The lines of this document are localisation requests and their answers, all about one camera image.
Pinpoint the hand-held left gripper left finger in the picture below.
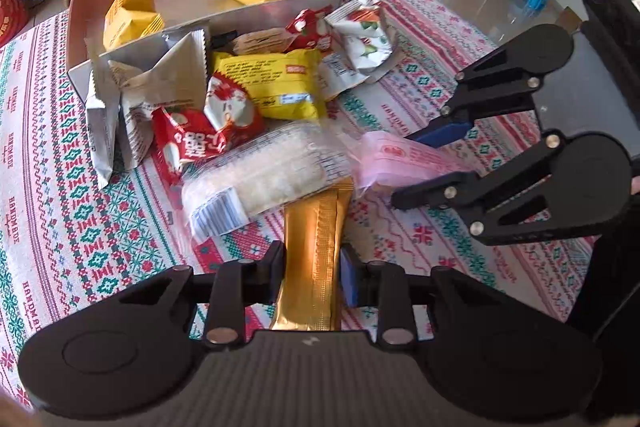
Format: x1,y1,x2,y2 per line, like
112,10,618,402
117,241,287,350

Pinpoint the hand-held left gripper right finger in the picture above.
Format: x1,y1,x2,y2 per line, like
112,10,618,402
339,248,506,350

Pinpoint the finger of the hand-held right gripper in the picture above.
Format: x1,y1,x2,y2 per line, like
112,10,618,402
407,47,543,146
391,134,566,248

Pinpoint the pink translucent snack packet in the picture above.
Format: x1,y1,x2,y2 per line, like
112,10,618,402
350,130,471,198

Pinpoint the gold snack bar packet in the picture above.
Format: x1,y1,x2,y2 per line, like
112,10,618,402
269,179,355,333

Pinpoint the clear rice cracker packet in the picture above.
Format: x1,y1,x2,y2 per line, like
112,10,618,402
181,122,353,238

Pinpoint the white printed snack packet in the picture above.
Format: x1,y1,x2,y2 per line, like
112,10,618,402
317,53,371,102

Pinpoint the white green snack packet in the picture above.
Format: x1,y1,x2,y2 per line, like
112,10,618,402
325,0,393,72

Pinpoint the large red snack packet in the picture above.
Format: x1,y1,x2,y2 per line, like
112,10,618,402
151,106,236,185

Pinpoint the small red snack packet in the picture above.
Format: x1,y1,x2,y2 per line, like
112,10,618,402
285,5,335,52

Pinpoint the red and white snack packet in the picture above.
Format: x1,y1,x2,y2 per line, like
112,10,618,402
204,74,265,145

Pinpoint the yellow printed snack packet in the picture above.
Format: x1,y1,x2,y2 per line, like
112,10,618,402
210,48,328,122

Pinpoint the tan biscuit packet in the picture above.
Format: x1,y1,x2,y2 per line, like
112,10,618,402
227,27,296,56

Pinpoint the beige white snack packet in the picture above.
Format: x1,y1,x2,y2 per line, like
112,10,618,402
107,29,210,170

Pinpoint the silver snack packet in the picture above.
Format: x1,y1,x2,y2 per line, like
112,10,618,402
84,38,126,190

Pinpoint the patterned woven mat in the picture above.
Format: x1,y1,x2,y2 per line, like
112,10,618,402
0,0,601,408

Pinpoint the mustard yellow snack packet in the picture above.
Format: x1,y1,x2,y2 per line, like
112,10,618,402
102,0,165,52

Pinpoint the red round bucket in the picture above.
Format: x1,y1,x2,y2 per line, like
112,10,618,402
0,0,28,48

